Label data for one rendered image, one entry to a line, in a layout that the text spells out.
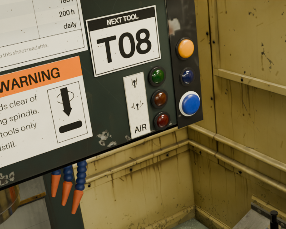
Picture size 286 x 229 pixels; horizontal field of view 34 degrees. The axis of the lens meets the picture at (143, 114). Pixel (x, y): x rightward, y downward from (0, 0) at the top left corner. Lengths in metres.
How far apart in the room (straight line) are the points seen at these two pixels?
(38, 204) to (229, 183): 0.87
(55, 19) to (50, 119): 0.12
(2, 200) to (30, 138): 0.20
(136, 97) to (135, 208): 1.45
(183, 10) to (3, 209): 0.39
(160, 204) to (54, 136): 1.56
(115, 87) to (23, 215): 0.81
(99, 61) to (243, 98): 1.17
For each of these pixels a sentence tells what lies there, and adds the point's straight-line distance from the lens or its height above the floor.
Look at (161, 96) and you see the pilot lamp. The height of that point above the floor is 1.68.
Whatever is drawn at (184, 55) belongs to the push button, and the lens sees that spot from 0.64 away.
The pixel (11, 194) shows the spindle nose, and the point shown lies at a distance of 0.76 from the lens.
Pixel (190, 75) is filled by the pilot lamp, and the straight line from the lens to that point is 0.66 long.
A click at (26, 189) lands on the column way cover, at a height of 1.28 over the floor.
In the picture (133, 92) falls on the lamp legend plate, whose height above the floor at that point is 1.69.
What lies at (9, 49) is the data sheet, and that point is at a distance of 0.54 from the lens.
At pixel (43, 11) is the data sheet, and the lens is 0.55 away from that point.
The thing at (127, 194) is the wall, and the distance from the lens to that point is 2.00.
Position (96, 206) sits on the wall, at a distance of 1.95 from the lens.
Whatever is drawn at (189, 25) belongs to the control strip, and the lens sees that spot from 0.65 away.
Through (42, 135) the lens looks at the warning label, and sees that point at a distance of 0.58.
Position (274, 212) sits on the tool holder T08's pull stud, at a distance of 1.01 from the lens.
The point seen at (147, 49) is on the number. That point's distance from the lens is 0.62.
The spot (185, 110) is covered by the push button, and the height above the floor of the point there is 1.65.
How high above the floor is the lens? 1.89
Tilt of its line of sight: 21 degrees down
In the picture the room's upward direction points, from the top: 7 degrees counter-clockwise
